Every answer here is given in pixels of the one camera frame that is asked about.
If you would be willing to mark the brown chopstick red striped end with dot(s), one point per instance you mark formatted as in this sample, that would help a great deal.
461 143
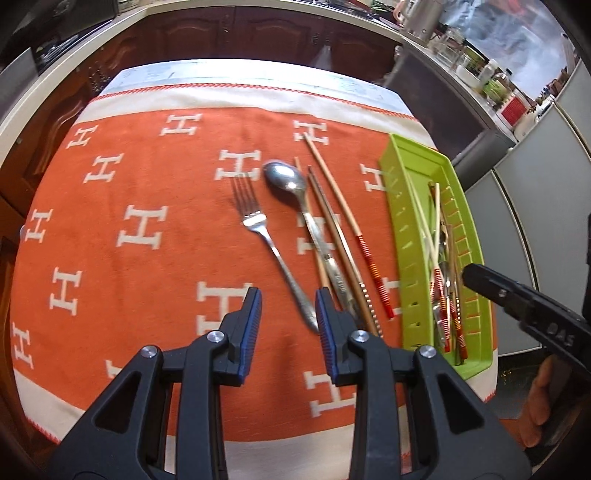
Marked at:
367 256

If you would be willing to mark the green plastic utensil tray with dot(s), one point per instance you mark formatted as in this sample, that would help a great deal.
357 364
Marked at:
411 258

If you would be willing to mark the orange patterned blanket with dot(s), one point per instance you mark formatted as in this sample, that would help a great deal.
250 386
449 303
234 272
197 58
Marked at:
161 286

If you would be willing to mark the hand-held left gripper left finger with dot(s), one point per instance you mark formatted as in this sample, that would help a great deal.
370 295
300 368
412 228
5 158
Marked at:
251 332

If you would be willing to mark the bundle of wooden chopsticks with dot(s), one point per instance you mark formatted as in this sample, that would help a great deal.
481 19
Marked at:
427 235

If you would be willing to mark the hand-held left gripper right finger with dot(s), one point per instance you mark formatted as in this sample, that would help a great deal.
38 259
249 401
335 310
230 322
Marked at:
325 332

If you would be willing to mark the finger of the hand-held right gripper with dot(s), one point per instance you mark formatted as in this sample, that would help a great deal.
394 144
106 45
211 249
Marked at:
494 288

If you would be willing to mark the steel kettle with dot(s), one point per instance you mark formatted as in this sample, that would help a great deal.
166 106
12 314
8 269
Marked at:
422 18

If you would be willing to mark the metal fork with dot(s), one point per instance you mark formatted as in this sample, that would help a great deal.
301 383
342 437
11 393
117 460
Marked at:
253 217

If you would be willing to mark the large metal spoon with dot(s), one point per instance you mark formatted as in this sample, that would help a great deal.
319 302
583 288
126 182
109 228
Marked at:
286 177

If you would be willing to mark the dark brown red-tipped chopstick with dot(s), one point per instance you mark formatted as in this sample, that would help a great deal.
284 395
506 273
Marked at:
458 332

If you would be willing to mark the pale table cover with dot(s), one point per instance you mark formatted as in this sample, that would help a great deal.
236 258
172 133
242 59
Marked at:
231 71

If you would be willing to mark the red box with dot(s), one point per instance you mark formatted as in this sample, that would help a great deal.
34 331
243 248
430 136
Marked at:
513 110

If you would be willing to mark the person's right hand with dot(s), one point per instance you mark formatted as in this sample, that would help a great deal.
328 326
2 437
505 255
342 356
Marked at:
535 401

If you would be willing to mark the dark kitchen appliance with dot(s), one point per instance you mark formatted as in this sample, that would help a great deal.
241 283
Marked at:
60 23

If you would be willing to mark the white cabinet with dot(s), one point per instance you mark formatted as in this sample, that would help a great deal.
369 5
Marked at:
531 207

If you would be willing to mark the grey kitchen appliance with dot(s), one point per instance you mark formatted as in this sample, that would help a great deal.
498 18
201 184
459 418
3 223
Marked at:
438 92

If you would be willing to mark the light wooden chopstick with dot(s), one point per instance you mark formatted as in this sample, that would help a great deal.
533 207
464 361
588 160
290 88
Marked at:
436 217

